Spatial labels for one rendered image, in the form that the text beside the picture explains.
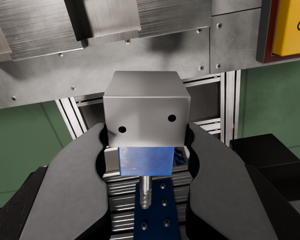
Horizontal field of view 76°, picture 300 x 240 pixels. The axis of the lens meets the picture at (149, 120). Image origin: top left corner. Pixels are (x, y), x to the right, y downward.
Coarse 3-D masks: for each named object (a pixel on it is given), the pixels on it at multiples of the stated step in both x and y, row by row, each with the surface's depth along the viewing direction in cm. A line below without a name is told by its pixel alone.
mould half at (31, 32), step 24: (0, 0) 14; (24, 0) 14; (48, 0) 14; (144, 0) 14; (168, 0) 14; (192, 0) 15; (0, 24) 15; (24, 24) 15; (48, 24) 15; (144, 24) 15; (168, 24) 15; (192, 24) 15; (24, 48) 16; (48, 48) 16; (72, 48) 16
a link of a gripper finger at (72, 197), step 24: (72, 144) 10; (96, 144) 10; (48, 168) 8; (72, 168) 8; (96, 168) 8; (48, 192) 7; (72, 192) 7; (96, 192) 7; (48, 216) 6; (72, 216) 6; (96, 216) 6
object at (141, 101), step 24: (120, 72) 15; (144, 72) 15; (168, 72) 15; (120, 96) 11; (144, 96) 11; (168, 96) 11; (120, 120) 12; (144, 120) 12; (168, 120) 12; (120, 144) 12; (144, 144) 12; (168, 144) 12; (120, 168) 15; (144, 168) 15; (168, 168) 15; (144, 192) 18
